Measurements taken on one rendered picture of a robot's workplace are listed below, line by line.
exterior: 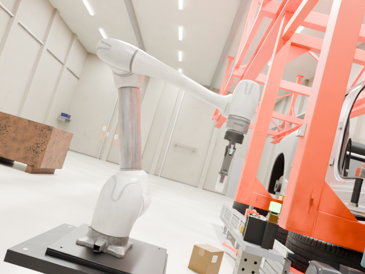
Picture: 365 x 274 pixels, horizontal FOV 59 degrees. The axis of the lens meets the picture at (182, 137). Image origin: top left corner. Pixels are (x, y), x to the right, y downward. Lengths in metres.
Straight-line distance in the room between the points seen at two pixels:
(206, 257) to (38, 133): 3.73
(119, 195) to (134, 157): 0.27
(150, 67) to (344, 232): 1.48
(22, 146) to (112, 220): 4.45
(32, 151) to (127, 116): 4.15
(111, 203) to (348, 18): 1.84
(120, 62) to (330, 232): 1.51
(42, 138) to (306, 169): 4.26
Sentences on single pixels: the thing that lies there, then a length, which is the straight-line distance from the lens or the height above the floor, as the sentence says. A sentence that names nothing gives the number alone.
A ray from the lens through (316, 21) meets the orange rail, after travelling 5.27.
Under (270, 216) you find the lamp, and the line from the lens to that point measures 1.50.
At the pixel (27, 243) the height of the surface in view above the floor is 0.30.
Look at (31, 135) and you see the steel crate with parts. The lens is 5.55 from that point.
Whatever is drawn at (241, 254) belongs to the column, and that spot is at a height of 0.37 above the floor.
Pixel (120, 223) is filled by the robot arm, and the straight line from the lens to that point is 1.23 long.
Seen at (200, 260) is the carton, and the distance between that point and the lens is 2.54.
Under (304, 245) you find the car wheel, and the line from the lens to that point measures 2.37.
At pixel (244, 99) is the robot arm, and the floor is 1.00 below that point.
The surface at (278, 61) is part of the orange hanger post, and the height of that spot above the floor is 2.31.
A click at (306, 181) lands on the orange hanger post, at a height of 0.83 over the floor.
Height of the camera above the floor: 0.67
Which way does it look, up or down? 6 degrees up
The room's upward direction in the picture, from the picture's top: 16 degrees clockwise
